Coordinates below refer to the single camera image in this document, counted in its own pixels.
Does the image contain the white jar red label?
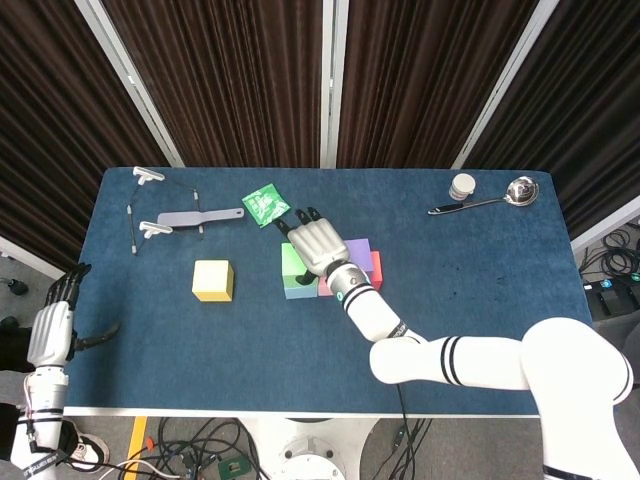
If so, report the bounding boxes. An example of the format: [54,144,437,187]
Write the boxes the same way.
[449,173,476,201]

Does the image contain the white partition post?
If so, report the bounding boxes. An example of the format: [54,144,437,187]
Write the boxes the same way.
[74,0,185,168]
[449,0,560,170]
[319,0,350,169]

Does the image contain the blue table cloth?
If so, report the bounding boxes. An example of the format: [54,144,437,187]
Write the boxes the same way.
[42,166,596,416]

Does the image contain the dark brown curtain panel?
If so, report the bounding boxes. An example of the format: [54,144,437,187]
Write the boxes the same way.
[0,0,171,276]
[102,0,326,169]
[337,0,541,170]
[464,0,640,241]

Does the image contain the black floor cable tangle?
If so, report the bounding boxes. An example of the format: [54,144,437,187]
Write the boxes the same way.
[579,224,640,282]
[94,417,266,480]
[369,417,434,480]

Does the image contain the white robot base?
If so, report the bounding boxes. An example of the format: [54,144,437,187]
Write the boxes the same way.
[238,416,377,480]

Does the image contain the wire hanger white clips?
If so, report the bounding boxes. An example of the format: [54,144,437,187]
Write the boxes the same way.
[127,166,204,256]

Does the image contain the white sneaker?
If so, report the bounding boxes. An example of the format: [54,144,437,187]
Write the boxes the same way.
[67,433,111,474]

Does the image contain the green foam cube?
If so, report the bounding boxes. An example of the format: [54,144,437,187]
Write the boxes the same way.
[281,242,321,290]

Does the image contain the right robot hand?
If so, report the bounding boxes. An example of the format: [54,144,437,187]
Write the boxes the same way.
[273,205,350,287]

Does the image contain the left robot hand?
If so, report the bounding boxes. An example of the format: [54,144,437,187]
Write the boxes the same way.
[26,262,122,370]

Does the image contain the steel ladle black handle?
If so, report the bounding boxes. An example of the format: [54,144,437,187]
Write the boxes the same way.
[427,175,540,217]

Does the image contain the white partition frame bar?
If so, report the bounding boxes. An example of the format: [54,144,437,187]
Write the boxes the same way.
[569,197,640,254]
[0,234,76,289]

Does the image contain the purple foam cube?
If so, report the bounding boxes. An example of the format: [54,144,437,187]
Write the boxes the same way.
[344,238,374,274]

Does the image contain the white table frame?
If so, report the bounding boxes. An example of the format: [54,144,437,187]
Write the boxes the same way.
[64,407,542,420]

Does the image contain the red foam cube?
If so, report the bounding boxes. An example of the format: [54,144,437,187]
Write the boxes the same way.
[368,250,385,292]

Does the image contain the green sachet packet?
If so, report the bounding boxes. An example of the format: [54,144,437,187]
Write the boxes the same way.
[241,183,291,230]

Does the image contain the black power strip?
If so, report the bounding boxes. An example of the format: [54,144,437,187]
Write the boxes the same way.
[582,279,640,317]

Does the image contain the yellow foam cube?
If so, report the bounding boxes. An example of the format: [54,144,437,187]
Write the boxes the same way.
[191,259,235,303]

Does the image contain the black trouser leg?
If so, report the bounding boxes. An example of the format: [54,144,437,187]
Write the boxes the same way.
[0,402,81,464]
[0,322,36,374]

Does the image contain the green circuit board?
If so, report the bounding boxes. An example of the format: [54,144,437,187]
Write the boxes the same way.
[218,457,250,479]

